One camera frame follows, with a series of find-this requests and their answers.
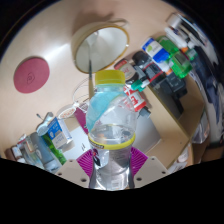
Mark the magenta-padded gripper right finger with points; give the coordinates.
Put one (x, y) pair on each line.
(151, 170)

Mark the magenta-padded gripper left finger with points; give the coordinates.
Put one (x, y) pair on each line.
(71, 171)

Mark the clear yellow-capped drink bottle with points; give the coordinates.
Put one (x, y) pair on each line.
(111, 133)

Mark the grey shaker bottle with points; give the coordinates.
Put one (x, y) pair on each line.
(43, 155)

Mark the wooden shelf unit with books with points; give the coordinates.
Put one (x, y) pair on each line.
(166, 133)

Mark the pink pouch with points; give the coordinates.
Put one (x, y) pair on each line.
(81, 120)

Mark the light blue hairbrush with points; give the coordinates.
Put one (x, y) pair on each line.
(44, 125)

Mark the black bag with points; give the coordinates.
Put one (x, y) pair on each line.
(173, 91)

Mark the spoon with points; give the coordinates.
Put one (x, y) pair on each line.
(90, 85)

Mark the hanging dark clothes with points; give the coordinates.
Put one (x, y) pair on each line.
(213, 90)

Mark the dark bottle with green cap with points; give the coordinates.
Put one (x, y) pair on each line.
(125, 69)

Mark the flat round red coaster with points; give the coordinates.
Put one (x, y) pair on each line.
(31, 75)

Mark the green plastic container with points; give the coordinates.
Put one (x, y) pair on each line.
(178, 58)

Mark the white bottle with blue label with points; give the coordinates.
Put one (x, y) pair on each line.
(156, 50)

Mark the cream ceramic cup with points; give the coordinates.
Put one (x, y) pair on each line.
(103, 46)

